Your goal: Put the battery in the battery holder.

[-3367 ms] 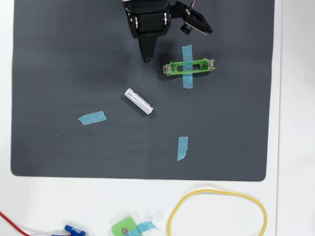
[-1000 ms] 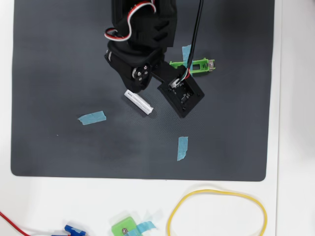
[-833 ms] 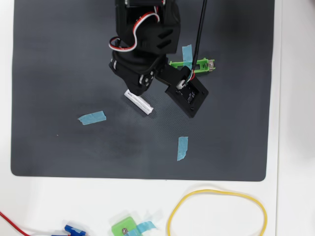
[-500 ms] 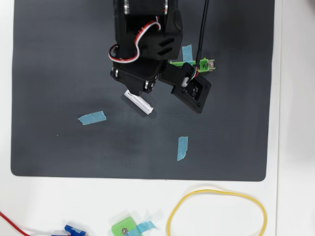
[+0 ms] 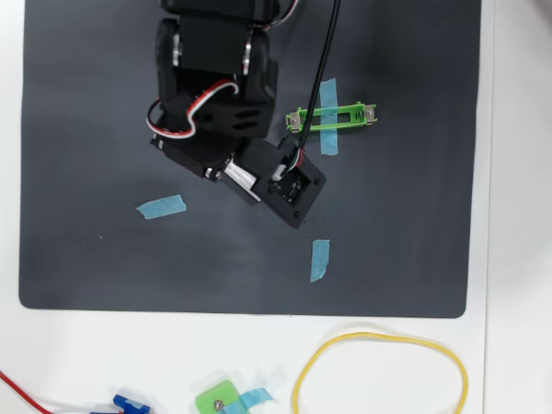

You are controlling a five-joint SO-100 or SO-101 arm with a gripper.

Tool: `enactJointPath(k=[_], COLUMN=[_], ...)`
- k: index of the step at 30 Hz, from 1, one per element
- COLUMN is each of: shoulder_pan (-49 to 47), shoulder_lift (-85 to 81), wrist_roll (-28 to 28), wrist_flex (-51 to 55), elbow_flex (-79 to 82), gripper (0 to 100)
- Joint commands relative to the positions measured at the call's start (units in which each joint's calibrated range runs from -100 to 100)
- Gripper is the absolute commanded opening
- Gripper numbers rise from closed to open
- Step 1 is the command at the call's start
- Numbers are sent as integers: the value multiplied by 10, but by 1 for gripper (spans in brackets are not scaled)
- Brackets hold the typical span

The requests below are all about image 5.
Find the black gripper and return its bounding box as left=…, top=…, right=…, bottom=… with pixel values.
left=149, top=88, right=279, bottom=208

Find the white cylindrical battery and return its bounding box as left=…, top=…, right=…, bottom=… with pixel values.
left=223, top=158, right=263, bottom=203

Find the green battery holder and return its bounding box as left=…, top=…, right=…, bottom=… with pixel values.
left=285, top=102, right=380, bottom=135

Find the blue tape strip torn end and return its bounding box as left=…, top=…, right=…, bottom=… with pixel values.
left=135, top=194, right=188, bottom=221

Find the short blue tape strip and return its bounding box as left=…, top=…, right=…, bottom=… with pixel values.
left=309, top=239, right=331, bottom=285

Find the long blue tape strip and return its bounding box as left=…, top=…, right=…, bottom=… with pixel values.
left=318, top=77, right=340, bottom=156

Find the dark grey work mat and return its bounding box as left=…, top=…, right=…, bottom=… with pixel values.
left=17, top=0, right=483, bottom=319

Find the yellow rubber band loop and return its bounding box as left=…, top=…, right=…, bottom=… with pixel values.
left=292, top=330, right=470, bottom=414

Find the blue tape on green block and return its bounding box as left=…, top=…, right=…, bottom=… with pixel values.
left=217, top=386, right=276, bottom=414

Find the green block with screw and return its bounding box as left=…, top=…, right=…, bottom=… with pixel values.
left=194, top=379, right=243, bottom=414

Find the blue plastic connector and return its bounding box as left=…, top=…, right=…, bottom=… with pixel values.
left=89, top=393, right=153, bottom=414

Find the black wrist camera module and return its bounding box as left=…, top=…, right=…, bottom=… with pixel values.
left=256, top=136, right=328, bottom=229

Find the red white black servo wire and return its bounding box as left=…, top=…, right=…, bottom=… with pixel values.
left=146, top=79, right=241, bottom=139

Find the black camera cable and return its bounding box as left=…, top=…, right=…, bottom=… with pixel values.
left=295, top=0, right=342, bottom=153

